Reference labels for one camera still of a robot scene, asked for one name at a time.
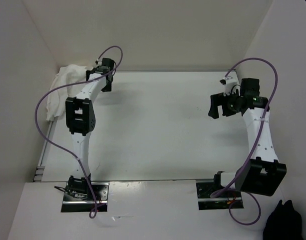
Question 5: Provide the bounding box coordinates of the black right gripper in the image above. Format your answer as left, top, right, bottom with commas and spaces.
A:
208, 89, 241, 119

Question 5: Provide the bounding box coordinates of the white pleated skirt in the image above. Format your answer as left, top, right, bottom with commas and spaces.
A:
46, 64, 90, 121

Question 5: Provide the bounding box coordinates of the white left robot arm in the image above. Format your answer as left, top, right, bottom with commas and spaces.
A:
65, 58, 115, 200

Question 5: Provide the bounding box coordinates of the dark folded garment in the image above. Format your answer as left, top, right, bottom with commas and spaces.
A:
263, 200, 304, 240

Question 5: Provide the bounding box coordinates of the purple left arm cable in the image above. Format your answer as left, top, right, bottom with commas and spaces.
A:
34, 45, 124, 219

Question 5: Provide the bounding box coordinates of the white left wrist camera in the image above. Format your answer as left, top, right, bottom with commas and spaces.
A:
94, 59, 104, 73

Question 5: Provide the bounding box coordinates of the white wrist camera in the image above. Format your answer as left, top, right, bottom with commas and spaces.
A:
220, 76, 239, 96
94, 59, 104, 73

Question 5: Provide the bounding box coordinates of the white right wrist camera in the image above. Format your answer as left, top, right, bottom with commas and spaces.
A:
220, 76, 239, 96

